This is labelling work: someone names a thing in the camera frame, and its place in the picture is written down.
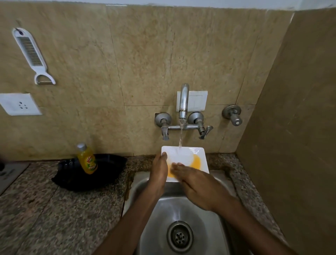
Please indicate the person's right hand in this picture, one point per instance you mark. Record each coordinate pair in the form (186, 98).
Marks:
(200, 187)

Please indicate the person's left hand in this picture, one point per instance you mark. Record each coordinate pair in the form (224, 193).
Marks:
(158, 172)

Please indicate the person's right fingers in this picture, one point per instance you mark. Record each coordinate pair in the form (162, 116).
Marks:
(179, 170)

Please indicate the person's left thumb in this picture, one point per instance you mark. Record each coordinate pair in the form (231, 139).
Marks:
(163, 160)

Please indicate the white square plate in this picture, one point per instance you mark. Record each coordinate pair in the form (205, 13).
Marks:
(189, 159)

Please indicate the person's left forearm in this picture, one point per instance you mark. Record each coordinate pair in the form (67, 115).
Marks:
(128, 226)

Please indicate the person's right forearm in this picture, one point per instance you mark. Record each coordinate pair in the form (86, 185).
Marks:
(249, 228)

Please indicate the stainless steel sink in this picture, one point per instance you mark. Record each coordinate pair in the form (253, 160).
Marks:
(178, 218)

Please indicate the round steel sink drain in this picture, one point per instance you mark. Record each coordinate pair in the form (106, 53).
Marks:
(179, 236)

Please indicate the yellow dish soap bottle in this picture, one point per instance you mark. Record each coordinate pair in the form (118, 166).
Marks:
(87, 160)

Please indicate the black plastic tray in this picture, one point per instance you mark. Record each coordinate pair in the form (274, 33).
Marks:
(78, 176)

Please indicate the grey stove corner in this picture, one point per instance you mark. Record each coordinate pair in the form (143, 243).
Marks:
(9, 174)

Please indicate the white grater peeler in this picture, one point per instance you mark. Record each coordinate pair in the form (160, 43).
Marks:
(31, 52)

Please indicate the steel wall mixer tap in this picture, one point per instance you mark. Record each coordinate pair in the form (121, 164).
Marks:
(183, 115)

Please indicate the white wall switch plate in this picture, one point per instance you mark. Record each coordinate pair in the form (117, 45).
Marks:
(195, 101)

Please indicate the steel wall valve knob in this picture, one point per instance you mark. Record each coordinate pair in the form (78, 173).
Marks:
(232, 113)

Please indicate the white wall power socket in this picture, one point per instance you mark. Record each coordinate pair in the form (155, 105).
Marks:
(19, 104)

